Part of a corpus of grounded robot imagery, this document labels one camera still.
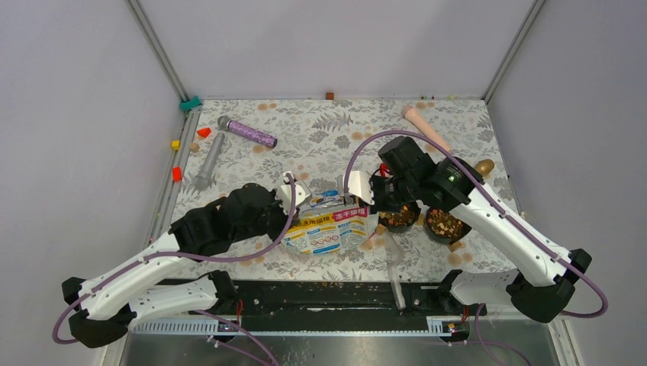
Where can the floral patterned table mat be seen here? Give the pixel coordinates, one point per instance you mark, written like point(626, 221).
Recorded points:
point(316, 139)

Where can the pet food kibble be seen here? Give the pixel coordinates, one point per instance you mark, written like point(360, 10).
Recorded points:
point(436, 221)

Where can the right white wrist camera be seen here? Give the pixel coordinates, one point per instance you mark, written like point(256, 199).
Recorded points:
point(358, 187)

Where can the red block on rail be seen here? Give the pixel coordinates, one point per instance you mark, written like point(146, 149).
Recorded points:
point(177, 174)

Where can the purple glitter toy microphone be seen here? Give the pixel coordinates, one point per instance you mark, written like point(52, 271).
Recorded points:
point(245, 131)

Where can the red triangular block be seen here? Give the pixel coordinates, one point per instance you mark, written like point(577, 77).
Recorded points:
point(204, 132)

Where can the grey toy microphone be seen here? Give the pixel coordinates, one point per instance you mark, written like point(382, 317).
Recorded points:
point(204, 177)

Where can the gold toy microphone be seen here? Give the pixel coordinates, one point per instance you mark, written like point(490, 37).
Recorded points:
point(485, 167)

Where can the red plastic box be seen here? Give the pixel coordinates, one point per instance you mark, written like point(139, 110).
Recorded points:
point(384, 170)

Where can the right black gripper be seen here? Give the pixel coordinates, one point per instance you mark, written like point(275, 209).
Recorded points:
point(379, 205)

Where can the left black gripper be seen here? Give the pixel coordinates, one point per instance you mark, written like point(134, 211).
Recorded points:
point(284, 216)

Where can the small tan wooden block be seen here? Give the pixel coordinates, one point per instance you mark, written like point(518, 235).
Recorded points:
point(456, 246)

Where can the cat food bag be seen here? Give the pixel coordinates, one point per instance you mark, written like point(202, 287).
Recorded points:
point(329, 224)

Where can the pink toy microphone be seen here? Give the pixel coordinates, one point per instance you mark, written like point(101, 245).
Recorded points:
point(411, 114)

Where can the teal plastic block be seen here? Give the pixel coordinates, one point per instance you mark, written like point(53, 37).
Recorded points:
point(186, 106)

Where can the black bowl paw print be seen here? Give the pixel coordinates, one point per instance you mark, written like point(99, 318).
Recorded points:
point(401, 221)

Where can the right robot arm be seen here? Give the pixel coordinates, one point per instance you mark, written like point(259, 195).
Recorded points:
point(545, 274)

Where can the black bowl fish print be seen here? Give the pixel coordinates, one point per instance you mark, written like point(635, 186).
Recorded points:
point(444, 228)

